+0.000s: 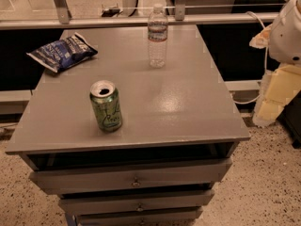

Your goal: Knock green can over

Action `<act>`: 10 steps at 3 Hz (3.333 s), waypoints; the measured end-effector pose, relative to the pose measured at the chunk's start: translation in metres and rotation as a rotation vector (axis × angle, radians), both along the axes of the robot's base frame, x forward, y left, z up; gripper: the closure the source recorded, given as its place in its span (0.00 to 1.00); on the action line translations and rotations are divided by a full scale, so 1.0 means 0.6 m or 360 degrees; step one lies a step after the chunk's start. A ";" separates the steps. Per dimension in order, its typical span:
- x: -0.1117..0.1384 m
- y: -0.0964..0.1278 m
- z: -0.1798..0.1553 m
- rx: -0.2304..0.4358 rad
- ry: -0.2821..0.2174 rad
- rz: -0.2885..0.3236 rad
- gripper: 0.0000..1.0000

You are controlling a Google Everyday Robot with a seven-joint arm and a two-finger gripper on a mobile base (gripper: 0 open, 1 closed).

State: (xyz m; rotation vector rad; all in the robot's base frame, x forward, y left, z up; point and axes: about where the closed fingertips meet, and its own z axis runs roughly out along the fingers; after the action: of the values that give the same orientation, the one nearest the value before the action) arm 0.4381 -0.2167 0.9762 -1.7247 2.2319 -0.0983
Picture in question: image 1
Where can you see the blue chip bag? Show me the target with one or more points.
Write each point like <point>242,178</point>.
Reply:
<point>62,54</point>

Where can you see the green soda can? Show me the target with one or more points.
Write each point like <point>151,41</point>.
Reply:
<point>104,97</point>

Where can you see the top grey drawer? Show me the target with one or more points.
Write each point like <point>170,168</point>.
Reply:
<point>69,181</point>

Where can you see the grey drawer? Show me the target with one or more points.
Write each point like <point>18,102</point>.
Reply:
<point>140,218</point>
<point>136,202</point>
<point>69,181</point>

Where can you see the grey metal railing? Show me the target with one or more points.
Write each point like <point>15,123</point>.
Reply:
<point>71,14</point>

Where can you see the grey drawer cabinet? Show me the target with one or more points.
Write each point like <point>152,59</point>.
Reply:
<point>182,112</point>

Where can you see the clear plastic water bottle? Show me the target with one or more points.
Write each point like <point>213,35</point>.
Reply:
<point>157,36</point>

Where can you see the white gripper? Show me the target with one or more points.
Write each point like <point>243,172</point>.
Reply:
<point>286,40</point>

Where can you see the small dark floor object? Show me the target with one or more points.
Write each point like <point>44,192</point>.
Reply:
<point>111,11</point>

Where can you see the middle grey drawer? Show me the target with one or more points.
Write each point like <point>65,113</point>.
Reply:
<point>136,202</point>

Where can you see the bottom grey drawer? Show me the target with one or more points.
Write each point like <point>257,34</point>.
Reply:
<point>140,218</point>

